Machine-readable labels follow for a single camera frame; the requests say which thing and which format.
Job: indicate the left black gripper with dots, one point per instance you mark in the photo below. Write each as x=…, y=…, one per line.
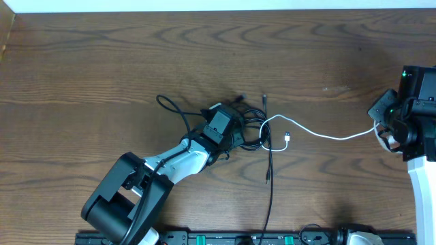
x=235, y=137

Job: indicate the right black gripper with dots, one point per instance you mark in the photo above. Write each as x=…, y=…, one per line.
x=381, y=107

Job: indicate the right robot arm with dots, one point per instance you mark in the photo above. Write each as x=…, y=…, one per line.
x=408, y=118

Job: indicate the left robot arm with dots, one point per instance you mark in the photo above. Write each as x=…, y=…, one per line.
x=125, y=205

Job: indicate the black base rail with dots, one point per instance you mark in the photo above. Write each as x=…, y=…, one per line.
x=203, y=238

